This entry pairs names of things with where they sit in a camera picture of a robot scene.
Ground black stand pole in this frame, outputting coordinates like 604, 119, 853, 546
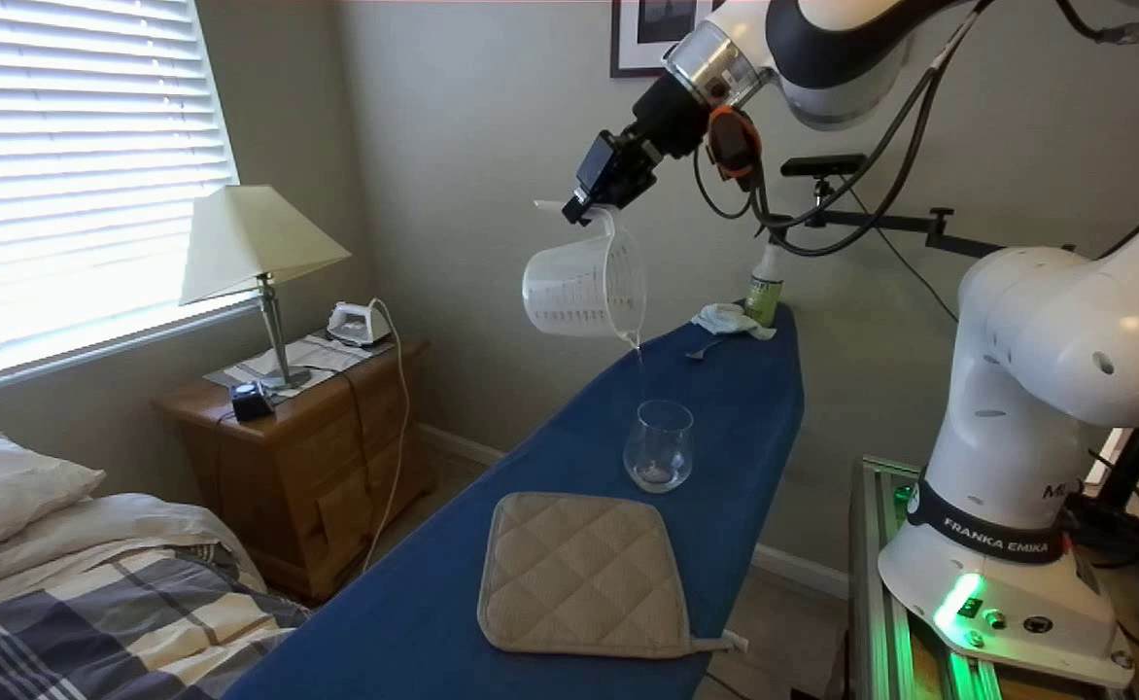
1085, 421, 1139, 520

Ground green spray bottle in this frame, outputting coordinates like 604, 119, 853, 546
740, 239, 791, 331

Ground pale nightstand mat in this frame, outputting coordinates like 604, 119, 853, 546
201, 331, 378, 401

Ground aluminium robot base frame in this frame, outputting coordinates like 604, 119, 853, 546
847, 451, 1139, 700

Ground clear glass cup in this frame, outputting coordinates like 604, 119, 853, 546
619, 396, 700, 497

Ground clear plastic measuring jug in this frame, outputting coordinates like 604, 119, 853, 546
516, 199, 652, 353

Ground white bed sheet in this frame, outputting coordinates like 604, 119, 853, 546
0, 489, 269, 613

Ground beige quilted pot holder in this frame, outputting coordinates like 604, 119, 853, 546
476, 486, 753, 663

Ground white pillow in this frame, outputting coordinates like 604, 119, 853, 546
0, 428, 108, 567

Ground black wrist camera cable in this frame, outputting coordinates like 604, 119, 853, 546
690, 34, 978, 261

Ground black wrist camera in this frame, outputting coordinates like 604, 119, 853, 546
704, 101, 770, 195

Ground small black alarm clock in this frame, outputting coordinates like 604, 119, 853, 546
231, 376, 276, 428

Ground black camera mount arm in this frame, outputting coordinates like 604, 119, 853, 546
774, 171, 1027, 266

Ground black bar camera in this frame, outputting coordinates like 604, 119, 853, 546
779, 153, 871, 183

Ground white window blinds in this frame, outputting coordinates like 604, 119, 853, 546
0, 0, 245, 392

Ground white power cord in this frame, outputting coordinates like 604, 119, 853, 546
359, 296, 419, 574

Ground plaid bed blanket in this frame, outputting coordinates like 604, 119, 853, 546
0, 542, 314, 700

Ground table lamp with cream shade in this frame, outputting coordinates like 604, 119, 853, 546
175, 183, 354, 389

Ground small white device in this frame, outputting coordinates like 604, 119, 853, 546
327, 298, 396, 351

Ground blue ironing board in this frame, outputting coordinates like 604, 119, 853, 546
223, 302, 809, 700

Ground white towel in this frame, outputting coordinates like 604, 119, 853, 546
691, 298, 779, 346

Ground wooden nightstand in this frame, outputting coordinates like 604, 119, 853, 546
155, 331, 440, 606

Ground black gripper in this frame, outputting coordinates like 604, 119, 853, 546
558, 73, 717, 234

